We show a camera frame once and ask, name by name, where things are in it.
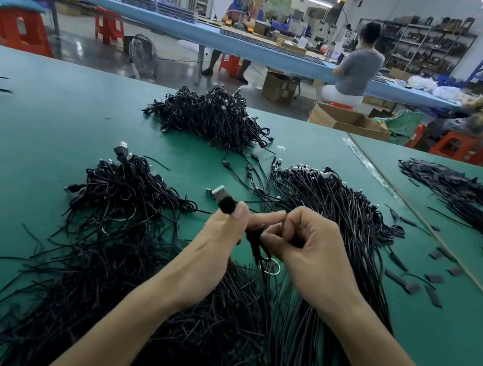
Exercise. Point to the person's left hand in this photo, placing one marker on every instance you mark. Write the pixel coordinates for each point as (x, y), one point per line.
(205, 262)

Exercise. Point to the person's right hand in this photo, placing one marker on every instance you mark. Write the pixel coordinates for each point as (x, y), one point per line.
(320, 263)

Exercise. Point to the person's left forearm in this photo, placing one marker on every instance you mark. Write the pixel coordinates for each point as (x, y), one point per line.
(109, 338)

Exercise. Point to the scattered dark tie pieces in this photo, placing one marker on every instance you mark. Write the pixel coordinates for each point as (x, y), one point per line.
(433, 297)

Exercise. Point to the open cardboard box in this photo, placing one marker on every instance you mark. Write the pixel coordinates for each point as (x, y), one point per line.
(350, 122)

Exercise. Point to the green bag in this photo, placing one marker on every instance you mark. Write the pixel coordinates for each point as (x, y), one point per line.
(403, 126)

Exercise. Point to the red plastic stool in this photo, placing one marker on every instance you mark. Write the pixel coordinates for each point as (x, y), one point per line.
(109, 27)
(455, 147)
(231, 65)

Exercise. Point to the small cardboard box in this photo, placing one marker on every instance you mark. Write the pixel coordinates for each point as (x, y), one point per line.
(280, 88)

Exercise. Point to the pile of white bags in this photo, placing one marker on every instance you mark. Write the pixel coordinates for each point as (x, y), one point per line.
(435, 88)

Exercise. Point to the grey floor fan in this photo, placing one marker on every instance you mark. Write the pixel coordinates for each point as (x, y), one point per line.
(140, 57)

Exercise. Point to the long blue workbench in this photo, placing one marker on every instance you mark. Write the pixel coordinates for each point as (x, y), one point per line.
(209, 35)

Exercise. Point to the metal storage shelf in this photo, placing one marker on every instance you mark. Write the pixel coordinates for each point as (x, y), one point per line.
(426, 44)

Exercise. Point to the red stool with blue seat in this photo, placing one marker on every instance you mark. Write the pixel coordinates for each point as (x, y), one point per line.
(20, 26)

